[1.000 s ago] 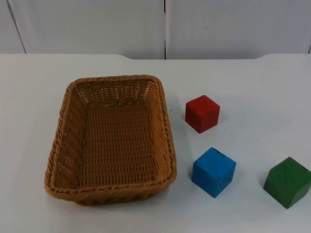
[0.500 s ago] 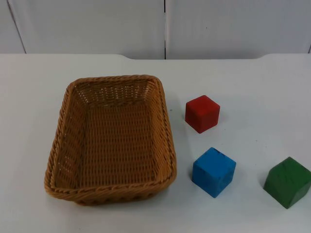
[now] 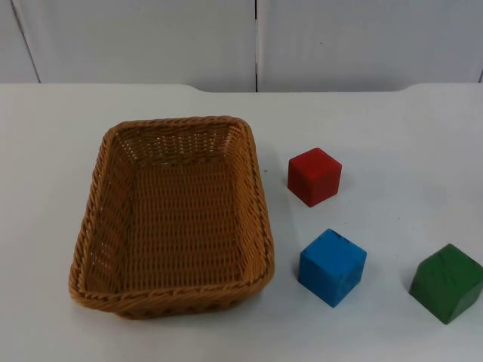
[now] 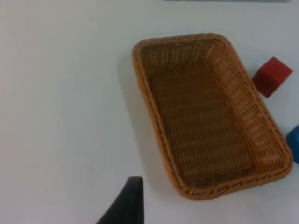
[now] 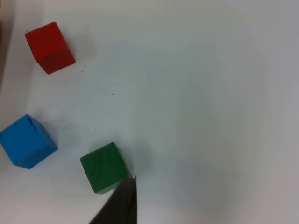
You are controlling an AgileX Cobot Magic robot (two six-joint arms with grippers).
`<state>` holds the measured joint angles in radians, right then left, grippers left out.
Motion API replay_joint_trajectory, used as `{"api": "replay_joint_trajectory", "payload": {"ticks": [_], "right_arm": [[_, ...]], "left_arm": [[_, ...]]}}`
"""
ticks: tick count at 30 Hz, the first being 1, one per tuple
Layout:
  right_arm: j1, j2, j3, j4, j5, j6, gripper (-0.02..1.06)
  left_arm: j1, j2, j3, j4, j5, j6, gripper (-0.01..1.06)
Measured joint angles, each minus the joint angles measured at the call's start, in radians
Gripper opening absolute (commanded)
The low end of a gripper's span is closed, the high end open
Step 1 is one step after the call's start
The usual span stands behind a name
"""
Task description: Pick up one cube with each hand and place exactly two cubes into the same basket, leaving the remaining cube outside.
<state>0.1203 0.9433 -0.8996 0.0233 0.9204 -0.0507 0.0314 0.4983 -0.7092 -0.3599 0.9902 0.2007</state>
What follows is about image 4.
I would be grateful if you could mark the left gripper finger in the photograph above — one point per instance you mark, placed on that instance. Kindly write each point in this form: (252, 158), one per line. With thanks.
(128, 205)

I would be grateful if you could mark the blue cube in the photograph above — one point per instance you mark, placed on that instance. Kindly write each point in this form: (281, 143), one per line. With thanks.
(294, 145)

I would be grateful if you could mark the red cube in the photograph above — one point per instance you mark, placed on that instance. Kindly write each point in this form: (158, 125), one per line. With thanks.
(272, 75)

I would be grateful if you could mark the brown wicker basket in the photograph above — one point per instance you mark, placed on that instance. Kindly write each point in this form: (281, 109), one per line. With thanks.
(201, 121)

